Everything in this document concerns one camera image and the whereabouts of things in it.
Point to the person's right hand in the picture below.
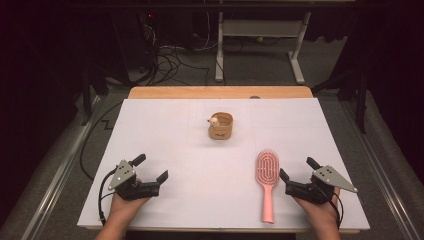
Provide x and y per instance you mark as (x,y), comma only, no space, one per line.
(318,213)

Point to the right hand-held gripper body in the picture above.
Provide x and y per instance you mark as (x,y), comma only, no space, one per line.
(313,191)

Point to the pink hairbrush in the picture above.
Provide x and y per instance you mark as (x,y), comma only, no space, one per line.
(267,166)

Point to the black stand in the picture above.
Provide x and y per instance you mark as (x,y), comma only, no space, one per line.
(361,100)
(88,96)

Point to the metal floor rail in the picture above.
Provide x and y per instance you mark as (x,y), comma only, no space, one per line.
(56,180)
(383,173)

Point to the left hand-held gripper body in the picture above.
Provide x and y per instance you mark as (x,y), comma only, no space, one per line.
(128,186)

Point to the white metal desk frame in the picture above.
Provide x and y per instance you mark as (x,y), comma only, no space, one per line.
(263,28)

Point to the white board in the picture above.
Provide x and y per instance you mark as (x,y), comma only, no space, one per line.
(200,166)

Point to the wooden table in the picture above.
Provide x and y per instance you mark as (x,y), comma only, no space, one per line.
(216,92)

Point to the dark computer tower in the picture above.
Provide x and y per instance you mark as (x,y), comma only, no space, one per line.
(136,40)

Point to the person's left hand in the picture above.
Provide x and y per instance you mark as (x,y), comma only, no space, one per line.
(125,206)

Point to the wooden holder cup with figurine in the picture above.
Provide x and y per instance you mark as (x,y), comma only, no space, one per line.
(221,131)

